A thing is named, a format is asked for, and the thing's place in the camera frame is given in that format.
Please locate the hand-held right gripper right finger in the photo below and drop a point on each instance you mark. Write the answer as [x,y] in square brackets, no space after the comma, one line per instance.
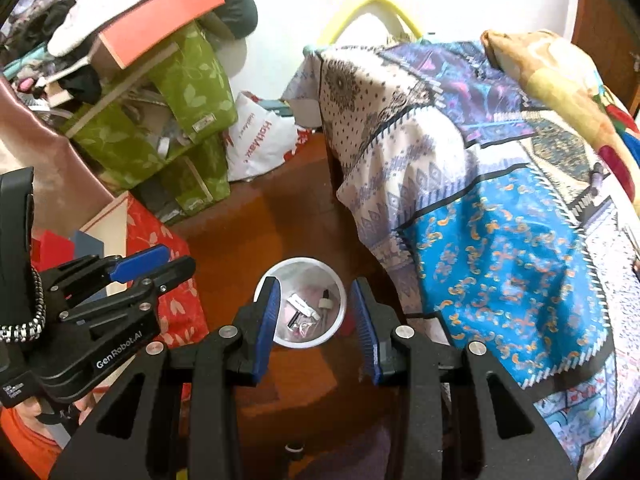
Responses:
[365,330]

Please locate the colourful patterned quilt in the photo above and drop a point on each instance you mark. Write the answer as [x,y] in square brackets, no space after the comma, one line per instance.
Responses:
[565,70]

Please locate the small black knob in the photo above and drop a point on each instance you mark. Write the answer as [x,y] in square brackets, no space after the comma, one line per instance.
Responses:
[294,450]

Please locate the white plastic shopping bag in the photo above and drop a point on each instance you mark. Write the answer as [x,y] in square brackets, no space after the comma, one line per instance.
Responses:
[255,135]

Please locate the white cloth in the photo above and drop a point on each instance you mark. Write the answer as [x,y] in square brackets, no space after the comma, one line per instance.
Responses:
[100,10]

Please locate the dark grey cushion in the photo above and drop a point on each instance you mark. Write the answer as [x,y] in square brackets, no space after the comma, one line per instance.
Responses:
[235,5]

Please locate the white cardboard board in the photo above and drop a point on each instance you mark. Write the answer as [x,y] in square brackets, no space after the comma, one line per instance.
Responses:
[107,220]

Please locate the person's left hand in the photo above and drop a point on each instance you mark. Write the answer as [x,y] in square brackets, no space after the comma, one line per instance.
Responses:
[82,411]

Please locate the blue patchwork bedsheet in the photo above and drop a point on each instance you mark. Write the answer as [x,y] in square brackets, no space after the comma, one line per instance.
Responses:
[490,240]

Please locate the brown wooden door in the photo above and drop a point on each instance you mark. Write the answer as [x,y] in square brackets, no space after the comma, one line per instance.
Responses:
[610,25]

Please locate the clear plastic wrapper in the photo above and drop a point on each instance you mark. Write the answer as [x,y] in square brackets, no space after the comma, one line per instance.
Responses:
[303,331]

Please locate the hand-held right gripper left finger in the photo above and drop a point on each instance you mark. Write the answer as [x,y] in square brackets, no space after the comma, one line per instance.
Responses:
[266,320]

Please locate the teal cloth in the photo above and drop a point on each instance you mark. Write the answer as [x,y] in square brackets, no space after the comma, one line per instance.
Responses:
[312,50]

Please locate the red floral bag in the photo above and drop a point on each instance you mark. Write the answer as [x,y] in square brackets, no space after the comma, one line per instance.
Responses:
[170,240]

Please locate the small black white packet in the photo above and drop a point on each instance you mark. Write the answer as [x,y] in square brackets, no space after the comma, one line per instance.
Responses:
[301,305]

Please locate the person's left forearm orange sleeve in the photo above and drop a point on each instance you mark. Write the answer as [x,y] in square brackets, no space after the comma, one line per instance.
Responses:
[22,447]

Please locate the black white dropper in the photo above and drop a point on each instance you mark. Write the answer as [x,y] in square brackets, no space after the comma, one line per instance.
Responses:
[325,304]

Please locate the small red box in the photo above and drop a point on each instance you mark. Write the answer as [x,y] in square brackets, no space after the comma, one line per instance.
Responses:
[52,250]

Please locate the grey tube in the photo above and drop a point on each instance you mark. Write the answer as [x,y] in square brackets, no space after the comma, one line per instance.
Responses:
[596,177]

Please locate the green leaf fabric box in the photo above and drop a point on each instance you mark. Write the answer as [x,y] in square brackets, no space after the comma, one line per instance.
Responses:
[190,195]
[195,85]
[120,140]

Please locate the orange cardboard box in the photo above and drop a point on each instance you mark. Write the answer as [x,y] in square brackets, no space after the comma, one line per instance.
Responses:
[160,15]

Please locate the yellow foam tube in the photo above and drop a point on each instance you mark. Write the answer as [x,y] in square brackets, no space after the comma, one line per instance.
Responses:
[372,5]

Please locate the white plastic bin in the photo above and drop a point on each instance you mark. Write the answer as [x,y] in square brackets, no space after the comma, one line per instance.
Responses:
[322,271]

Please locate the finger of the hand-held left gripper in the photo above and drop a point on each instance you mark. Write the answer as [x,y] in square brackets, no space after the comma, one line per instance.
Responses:
[172,271]
[140,262]

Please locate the pink satin cloth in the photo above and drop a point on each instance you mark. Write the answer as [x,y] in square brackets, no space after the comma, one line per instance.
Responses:
[40,160]

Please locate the pile of mixed clothes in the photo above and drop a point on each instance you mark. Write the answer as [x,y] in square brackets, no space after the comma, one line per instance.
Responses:
[35,45]

